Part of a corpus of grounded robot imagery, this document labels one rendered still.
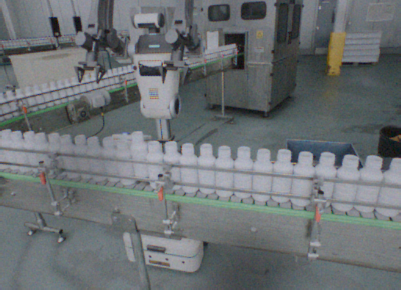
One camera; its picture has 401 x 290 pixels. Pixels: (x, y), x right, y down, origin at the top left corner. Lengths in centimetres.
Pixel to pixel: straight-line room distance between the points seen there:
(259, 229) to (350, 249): 27
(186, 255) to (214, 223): 90
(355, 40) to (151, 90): 897
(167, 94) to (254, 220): 92
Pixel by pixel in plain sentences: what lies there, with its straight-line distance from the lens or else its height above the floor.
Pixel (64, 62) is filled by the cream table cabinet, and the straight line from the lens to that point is 496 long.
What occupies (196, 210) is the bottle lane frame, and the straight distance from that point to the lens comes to 93.
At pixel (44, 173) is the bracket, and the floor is 107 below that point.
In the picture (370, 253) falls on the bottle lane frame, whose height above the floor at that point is 88.
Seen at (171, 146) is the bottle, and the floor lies 116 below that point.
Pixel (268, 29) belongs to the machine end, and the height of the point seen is 137.
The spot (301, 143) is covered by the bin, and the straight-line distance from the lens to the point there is 147.
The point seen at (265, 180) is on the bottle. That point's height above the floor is 108.
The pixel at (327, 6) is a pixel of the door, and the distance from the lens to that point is 1282.
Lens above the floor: 153
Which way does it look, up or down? 24 degrees down
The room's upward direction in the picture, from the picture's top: 3 degrees counter-clockwise
